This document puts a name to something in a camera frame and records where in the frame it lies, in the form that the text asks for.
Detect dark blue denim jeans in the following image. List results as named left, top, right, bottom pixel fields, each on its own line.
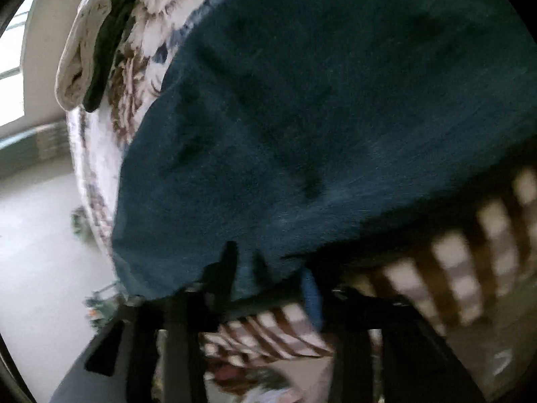
left=109, top=0, right=537, bottom=303

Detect window with white frame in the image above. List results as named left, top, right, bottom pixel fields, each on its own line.
left=0, top=0, right=34, bottom=127

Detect floral bed blanket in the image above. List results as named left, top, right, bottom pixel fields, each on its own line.
left=67, top=0, right=536, bottom=368

